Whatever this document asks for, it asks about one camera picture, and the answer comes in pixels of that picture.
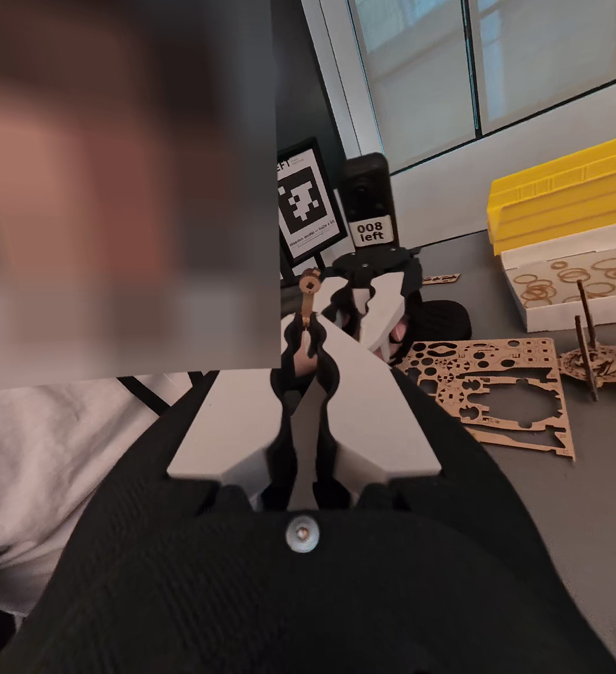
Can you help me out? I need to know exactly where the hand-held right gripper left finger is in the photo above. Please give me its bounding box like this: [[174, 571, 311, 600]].
[[167, 314, 310, 510]]

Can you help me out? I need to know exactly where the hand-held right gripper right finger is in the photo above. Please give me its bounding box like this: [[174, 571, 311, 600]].
[[312, 313, 442, 510]]

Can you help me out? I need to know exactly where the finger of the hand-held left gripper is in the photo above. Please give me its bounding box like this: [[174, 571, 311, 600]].
[[351, 270, 409, 353], [316, 276, 353, 330]]

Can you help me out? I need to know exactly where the small wooden key-shaped part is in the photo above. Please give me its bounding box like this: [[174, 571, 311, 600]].
[[298, 267, 322, 322]]

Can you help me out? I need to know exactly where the wooden model assembly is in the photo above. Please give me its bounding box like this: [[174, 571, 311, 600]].
[[559, 279, 616, 402]]

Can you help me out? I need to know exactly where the person's left hand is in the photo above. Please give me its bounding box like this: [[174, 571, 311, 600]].
[[386, 299, 473, 365]]

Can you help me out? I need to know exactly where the black framed marker sign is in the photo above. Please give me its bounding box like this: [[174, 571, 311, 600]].
[[277, 138, 349, 288]]

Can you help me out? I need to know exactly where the group of wooden rings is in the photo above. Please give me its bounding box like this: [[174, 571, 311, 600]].
[[513, 256, 616, 309]]

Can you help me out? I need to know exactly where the wooden sheet with large cut-outs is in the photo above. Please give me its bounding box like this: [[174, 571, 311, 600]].
[[394, 337, 576, 462]]

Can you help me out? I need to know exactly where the white cardboard box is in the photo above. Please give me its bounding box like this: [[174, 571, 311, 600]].
[[499, 216, 616, 334]]

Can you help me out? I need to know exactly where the yellow plastic bin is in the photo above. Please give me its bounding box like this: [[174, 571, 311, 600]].
[[487, 129, 616, 257]]

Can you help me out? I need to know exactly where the glass window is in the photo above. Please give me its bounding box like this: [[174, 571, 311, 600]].
[[347, 0, 616, 176]]

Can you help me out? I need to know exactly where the black shoulder strap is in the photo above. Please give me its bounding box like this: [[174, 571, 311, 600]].
[[117, 370, 220, 412]]

